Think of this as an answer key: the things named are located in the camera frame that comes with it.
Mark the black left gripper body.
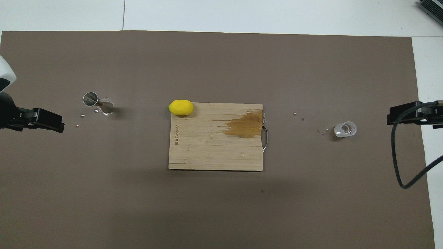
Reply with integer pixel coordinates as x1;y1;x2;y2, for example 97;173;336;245
0;93;18;130

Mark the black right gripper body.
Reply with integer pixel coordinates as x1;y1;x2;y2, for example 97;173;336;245
419;100;443;123

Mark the steel double jigger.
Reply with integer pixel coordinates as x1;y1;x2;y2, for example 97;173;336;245
82;92;115;116

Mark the small clear glass cup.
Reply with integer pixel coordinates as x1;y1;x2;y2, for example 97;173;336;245
334;121;357;138

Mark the grey ribbed device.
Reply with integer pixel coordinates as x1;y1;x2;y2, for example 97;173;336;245
417;0;443;21

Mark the yellow lemon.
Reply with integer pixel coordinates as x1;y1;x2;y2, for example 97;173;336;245
168;100;194;116

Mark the bamboo cutting board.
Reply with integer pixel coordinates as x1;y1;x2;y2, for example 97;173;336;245
168;103;269;172

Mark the brown table mat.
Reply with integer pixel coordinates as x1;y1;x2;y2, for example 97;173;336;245
0;30;436;249

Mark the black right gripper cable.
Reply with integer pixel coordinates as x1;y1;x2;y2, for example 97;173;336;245
391;101;443;189

